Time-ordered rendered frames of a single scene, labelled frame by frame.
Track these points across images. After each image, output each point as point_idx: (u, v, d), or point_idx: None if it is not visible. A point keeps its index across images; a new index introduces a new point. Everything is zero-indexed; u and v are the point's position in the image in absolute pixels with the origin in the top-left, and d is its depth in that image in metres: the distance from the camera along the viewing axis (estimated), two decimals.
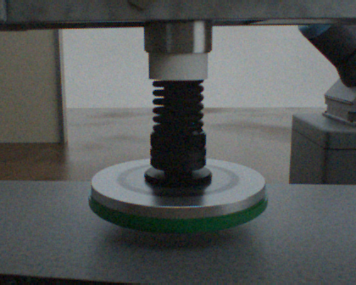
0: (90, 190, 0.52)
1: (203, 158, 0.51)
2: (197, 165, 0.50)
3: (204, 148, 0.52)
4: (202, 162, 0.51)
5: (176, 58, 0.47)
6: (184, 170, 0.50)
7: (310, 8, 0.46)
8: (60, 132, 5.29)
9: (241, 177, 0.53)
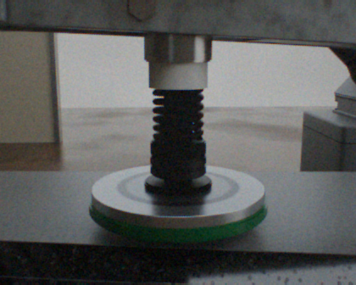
0: None
1: (203, 166, 0.52)
2: (197, 174, 0.50)
3: (204, 157, 0.52)
4: (202, 170, 0.51)
5: (176, 68, 0.47)
6: (184, 179, 0.50)
7: (308, 30, 0.46)
8: (55, 132, 5.30)
9: (140, 203, 0.47)
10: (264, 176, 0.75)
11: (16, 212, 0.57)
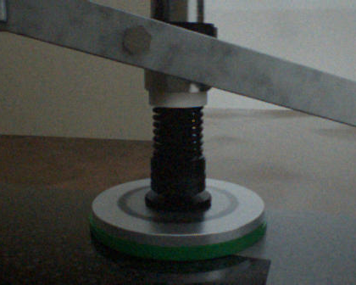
0: (92, 220, 0.50)
1: (203, 182, 0.52)
2: (197, 190, 0.51)
3: (204, 173, 0.52)
4: (202, 187, 0.51)
5: None
6: (184, 195, 0.50)
7: (292, 98, 0.48)
8: None
9: (237, 196, 0.55)
10: None
11: (25, 250, 0.46)
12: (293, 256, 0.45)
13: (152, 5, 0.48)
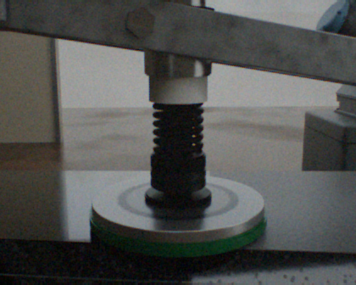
0: (241, 233, 0.46)
1: (203, 179, 0.52)
2: (197, 187, 0.51)
3: (204, 170, 0.52)
4: (202, 183, 0.51)
5: (176, 82, 0.47)
6: (184, 192, 0.50)
7: (302, 64, 0.47)
8: (56, 132, 5.30)
9: None
10: (267, 175, 0.75)
11: (23, 211, 0.57)
12: None
13: None
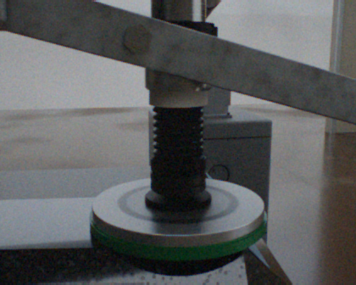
0: (264, 215, 0.52)
1: (203, 182, 0.52)
2: (197, 190, 0.51)
3: (204, 173, 0.52)
4: (202, 187, 0.51)
5: None
6: (184, 195, 0.50)
7: (292, 97, 0.48)
8: None
9: (122, 193, 0.56)
10: None
11: None
12: None
13: (152, 4, 0.48)
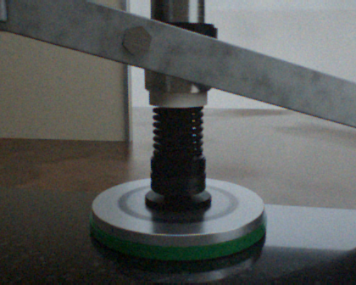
0: None
1: (203, 182, 0.52)
2: (197, 190, 0.51)
3: (204, 173, 0.52)
4: (202, 187, 0.51)
5: None
6: (184, 195, 0.50)
7: (292, 99, 0.48)
8: (125, 131, 5.36)
9: (119, 196, 0.55)
10: (272, 211, 0.58)
11: None
12: None
13: (152, 5, 0.48)
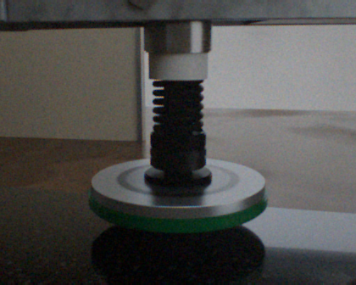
0: (235, 212, 0.45)
1: (203, 158, 0.51)
2: (197, 165, 0.50)
3: (204, 148, 0.52)
4: (202, 162, 0.51)
5: (176, 58, 0.47)
6: (184, 170, 0.50)
7: (310, 8, 0.46)
8: (138, 131, 5.36)
9: None
10: (297, 215, 0.56)
11: None
12: (220, 248, 0.47)
13: None
